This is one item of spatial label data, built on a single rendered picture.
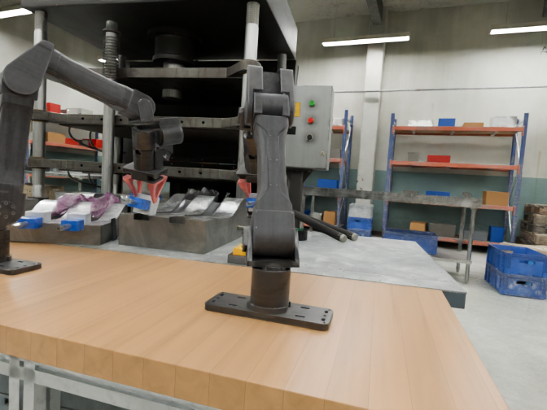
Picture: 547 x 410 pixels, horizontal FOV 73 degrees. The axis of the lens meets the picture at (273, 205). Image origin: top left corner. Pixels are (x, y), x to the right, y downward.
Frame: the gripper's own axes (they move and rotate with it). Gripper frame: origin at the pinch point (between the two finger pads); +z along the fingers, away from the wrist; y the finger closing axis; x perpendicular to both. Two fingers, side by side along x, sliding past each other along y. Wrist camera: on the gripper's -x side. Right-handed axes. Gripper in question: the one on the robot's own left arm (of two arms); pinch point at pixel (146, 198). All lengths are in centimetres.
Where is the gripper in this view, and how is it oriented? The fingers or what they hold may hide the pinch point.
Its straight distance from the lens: 108.1
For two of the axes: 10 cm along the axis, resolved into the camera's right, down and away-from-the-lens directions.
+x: -2.9, 3.8, -8.8
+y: -9.5, -2.2, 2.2
